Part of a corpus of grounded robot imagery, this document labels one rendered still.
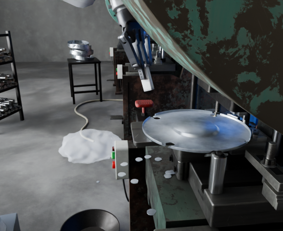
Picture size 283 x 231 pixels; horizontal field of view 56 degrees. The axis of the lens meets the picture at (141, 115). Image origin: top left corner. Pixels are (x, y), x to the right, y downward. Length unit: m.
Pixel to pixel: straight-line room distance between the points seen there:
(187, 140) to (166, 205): 0.16
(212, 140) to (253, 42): 0.49
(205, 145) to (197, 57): 0.47
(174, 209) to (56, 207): 1.19
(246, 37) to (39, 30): 7.34
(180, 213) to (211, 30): 0.51
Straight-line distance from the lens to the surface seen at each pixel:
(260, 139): 0.75
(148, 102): 1.03
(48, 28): 7.44
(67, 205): 1.77
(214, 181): 0.61
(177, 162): 0.74
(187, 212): 0.66
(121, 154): 0.98
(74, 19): 7.32
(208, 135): 0.70
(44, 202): 1.83
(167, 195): 0.71
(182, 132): 0.70
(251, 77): 0.22
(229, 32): 0.21
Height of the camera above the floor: 1.07
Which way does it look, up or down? 20 degrees down
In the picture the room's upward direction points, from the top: straight up
